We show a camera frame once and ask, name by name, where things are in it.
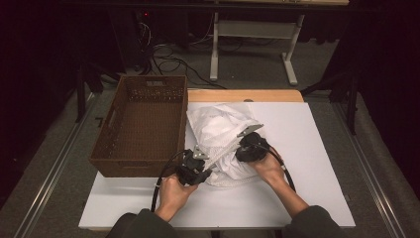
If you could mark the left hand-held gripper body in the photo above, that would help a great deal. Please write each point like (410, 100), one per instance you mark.
(189, 168)

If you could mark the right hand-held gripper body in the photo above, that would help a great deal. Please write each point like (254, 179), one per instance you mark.
(252, 148)

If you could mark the white mesh laundry bag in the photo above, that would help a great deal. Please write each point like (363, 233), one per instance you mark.
(214, 125)

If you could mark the brown woven basket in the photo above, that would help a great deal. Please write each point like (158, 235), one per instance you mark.
(145, 132)

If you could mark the person's right hand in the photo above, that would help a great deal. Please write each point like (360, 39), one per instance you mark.
(272, 170)

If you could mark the person's left hand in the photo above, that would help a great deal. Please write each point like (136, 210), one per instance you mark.
(171, 198)

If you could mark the white board mat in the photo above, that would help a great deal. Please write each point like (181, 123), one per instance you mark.
(313, 139)

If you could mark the black metal stand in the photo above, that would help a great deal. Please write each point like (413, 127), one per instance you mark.
(80, 92)
(352, 105)

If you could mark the dark computer case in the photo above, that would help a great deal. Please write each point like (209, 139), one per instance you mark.
(128, 39)

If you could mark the white frame desk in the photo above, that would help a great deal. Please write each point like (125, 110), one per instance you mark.
(251, 29)

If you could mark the metal floor rail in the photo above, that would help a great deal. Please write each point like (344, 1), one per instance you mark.
(52, 178)
(373, 185)

